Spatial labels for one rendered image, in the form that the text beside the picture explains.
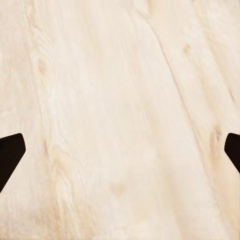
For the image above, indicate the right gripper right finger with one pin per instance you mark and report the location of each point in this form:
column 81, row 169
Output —
column 232, row 149

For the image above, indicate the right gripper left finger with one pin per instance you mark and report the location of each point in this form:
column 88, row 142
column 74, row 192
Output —
column 12, row 149

